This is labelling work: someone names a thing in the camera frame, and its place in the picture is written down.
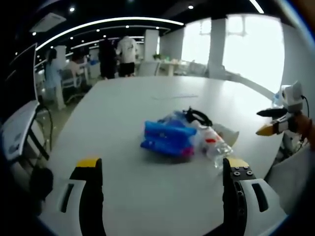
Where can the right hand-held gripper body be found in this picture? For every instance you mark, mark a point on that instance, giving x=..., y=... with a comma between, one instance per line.
x=292, y=96

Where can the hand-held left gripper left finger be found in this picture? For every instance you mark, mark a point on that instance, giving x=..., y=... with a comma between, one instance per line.
x=91, y=196

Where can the white folding chair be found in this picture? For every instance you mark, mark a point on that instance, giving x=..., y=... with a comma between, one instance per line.
x=17, y=132

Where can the person's right hand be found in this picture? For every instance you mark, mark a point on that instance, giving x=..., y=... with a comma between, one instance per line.
x=305, y=126

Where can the clear plastic bag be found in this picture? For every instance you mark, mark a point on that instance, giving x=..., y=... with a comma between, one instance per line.
x=176, y=116

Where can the clear plastic bottle red label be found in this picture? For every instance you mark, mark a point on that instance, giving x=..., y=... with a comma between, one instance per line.
x=217, y=147

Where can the green potted plant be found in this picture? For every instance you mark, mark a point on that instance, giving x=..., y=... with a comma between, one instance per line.
x=156, y=56

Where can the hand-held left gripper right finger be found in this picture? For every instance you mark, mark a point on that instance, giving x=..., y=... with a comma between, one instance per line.
x=236, y=196

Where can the dark monitor screen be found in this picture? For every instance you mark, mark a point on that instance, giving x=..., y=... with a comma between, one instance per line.
x=22, y=78

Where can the ceiling air vent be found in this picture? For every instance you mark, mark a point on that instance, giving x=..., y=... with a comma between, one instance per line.
x=49, y=22

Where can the blue packet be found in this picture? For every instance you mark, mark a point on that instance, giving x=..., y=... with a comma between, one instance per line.
x=165, y=137

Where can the white table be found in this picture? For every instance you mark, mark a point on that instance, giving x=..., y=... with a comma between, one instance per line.
x=137, y=201

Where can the grey office chair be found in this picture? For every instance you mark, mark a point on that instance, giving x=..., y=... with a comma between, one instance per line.
x=71, y=79

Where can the white office desk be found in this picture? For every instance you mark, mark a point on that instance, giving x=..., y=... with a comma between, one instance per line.
x=177, y=66

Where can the dark round object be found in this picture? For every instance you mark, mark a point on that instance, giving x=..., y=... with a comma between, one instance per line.
x=41, y=182

